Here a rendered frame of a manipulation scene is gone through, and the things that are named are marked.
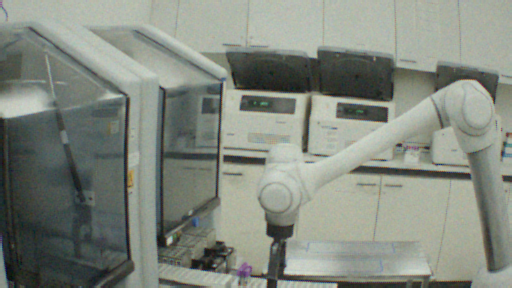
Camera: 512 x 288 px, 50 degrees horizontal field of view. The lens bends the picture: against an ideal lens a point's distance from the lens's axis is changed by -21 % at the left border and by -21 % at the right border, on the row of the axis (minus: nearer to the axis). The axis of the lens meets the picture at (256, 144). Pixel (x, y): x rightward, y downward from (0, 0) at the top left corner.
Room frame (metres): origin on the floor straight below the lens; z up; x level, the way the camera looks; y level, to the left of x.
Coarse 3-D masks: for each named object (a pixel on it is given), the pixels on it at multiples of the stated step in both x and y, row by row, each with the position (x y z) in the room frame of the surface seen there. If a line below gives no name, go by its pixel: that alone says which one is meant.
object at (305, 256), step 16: (288, 240) 2.42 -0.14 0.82; (304, 240) 2.42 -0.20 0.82; (320, 240) 2.42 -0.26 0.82; (288, 256) 2.20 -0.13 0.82; (304, 256) 2.20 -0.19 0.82; (320, 256) 2.20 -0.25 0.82; (336, 256) 2.20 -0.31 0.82; (352, 256) 2.20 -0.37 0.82; (368, 256) 2.19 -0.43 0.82; (384, 256) 2.18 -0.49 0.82; (400, 256) 2.17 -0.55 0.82; (416, 256) 2.16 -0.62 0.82; (288, 272) 2.01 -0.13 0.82; (304, 272) 2.01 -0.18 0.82; (320, 272) 2.01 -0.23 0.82; (336, 272) 2.01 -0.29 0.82; (352, 272) 2.00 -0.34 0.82; (368, 272) 2.00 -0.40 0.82; (384, 272) 1.99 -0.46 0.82; (400, 272) 1.98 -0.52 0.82; (416, 272) 1.96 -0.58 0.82; (432, 272) 2.06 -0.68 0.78
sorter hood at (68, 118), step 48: (0, 48) 1.23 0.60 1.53; (48, 48) 1.47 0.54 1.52; (0, 96) 0.99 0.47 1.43; (48, 96) 1.15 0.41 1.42; (96, 96) 1.34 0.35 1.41; (48, 144) 1.08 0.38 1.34; (96, 144) 1.31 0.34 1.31; (48, 192) 1.07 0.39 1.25; (96, 192) 1.31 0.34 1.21; (48, 240) 1.06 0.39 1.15; (96, 240) 1.29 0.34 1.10
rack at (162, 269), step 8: (160, 264) 1.87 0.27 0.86; (160, 272) 1.79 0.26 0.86; (168, 272) 1.80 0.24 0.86; (176, 272) 1.81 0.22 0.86; (184, 272) 1.81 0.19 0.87; (192, 272) 1.83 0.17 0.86; (200, 272) 1.84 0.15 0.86; (208, 272) 1.84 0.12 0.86; (160, 280) 1.81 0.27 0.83; (168, 280) 1.82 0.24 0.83; (176, 280) 1.76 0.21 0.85; (184, 280) 1.75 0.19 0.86; (192, 280) 1.75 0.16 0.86; (200, 280) 1.77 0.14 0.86; (208, 280) 1.76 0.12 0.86; (216, 280) 1.77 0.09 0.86; (224, 280) 1.77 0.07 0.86
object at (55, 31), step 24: (0, 24) 1.58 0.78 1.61; (24, 24) 1.57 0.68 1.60; (48, 24) 1.57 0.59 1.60; (72, 48) 1.53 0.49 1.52; (120, 72) 1.54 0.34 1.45; (0, 144) 1.59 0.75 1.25; (0, 168) 1.59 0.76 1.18; (0, 192) 1.59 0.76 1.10; (0, 216) 1.59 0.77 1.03; (0, 240) 0.89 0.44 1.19; (0, 264) 0.88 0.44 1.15
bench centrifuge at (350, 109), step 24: (336, 48) 4.19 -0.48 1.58; (336, 72) 4.36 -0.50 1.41; (360, 72) 4.31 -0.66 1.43; (384, 72) 4.25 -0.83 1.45; (336, 96) 4.16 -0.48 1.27; (360, 96) 4.53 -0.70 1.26; (384, 96) 4.47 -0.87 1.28; (312, 120) 4.05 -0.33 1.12; (336, 120) 4.02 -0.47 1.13; (360, 120) 3.99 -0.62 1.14; (384, 120) 3.97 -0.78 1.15; (312, 144) 4.04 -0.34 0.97; (336, 144) 4.01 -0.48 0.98
